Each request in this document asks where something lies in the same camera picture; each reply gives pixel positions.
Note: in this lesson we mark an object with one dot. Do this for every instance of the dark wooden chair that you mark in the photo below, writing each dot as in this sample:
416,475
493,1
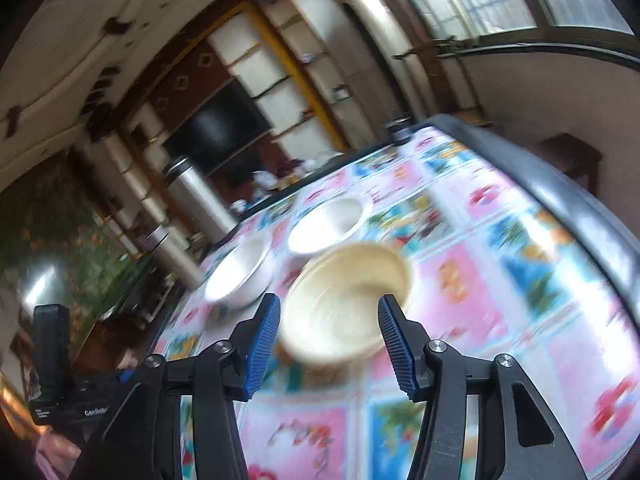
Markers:
445,97

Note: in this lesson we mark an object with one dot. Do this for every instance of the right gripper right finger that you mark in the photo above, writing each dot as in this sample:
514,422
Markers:
518,435

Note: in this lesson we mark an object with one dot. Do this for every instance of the standing air conditioner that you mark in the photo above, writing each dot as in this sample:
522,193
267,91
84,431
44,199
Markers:
391,46

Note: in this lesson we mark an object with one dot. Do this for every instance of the cream plastic bowl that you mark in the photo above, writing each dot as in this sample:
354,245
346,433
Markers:
329,316

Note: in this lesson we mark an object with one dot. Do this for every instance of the floral wall painting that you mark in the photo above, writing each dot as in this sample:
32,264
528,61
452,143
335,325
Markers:
56,247

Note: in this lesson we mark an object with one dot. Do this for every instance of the small black table clamp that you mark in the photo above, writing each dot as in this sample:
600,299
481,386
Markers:
400,130

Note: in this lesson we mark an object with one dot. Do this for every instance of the black flat television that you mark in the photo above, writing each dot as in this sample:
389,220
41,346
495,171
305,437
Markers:
226,122

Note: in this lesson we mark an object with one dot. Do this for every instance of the white foam bowl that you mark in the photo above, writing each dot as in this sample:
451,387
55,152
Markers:
337,221
242,275

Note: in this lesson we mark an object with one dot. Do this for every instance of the green mahjong table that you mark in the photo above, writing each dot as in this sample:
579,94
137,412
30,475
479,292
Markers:
142,300

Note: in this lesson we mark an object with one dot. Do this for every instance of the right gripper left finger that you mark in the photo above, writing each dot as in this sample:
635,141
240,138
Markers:
140,436

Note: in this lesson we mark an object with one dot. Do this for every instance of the person's left hand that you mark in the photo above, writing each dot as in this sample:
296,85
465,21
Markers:
56,456

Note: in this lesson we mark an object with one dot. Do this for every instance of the slim steel thermos flask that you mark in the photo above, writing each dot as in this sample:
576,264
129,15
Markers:
168,253

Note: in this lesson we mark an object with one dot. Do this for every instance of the large steel thermos jug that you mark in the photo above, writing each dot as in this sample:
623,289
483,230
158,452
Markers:
199,200

